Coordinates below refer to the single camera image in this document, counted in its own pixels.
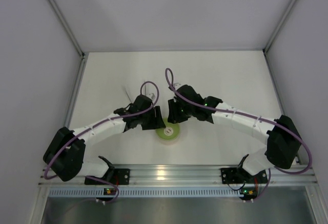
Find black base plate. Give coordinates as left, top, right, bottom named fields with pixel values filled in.
left=95, top=168, right=130, bottom=186
left=220, top=167, right=268, bottom=185

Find green round lid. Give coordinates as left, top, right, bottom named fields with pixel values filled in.
left=155, top=119, right=180, bottom=141

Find aluminium frame post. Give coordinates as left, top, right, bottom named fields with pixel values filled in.
left=262, top=0, right=315, bottom=53
left=47, top=0, right=85, bottom=59

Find aluminium mounting rail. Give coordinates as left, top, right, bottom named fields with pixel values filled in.
left=38, top=164, right=317, bottom=187

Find slotted grey cable duct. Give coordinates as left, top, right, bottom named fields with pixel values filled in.
left=48, top=187, right=256, bottom=198

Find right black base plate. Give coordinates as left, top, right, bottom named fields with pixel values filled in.
left=220, top=167, right=268, bottom=185

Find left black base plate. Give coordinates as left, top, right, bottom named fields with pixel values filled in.
left=95, top=168, right=130, bottom=186

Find metal serving tongs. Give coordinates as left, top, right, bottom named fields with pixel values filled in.
left=121, top=81, right=147, bottom=103

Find left aluminium frame post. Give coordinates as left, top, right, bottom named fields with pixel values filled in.
left=47, top=0, right=85, bottom=59

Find round steel lunch box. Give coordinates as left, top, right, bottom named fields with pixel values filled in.
left=159, top=138, right=179, bottom=146

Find right aluminium frame post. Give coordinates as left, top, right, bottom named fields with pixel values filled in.
left=262, top=0, right=315, bottom=53

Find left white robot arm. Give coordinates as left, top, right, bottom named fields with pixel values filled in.
left=43, top=94, right=166, bottom=185

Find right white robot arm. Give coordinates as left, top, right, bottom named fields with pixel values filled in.
left=168, top=84, right=301, bottom=180

